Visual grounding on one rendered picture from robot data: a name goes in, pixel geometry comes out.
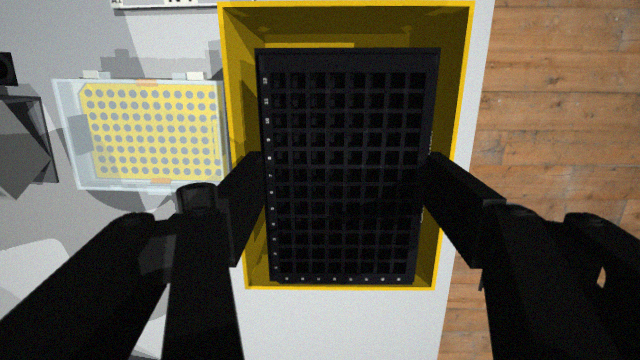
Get black assay plate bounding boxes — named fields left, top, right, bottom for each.
left=254, top=47, right=441, bottom=285

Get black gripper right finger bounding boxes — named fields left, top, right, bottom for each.
left=423, top=152, right=640, bottom=360

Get yellow waste bin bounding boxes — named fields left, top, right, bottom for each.
left=217, top=0, right=475, bottom=290

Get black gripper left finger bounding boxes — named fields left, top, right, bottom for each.
left=0, top=151, right=265, bottom=360

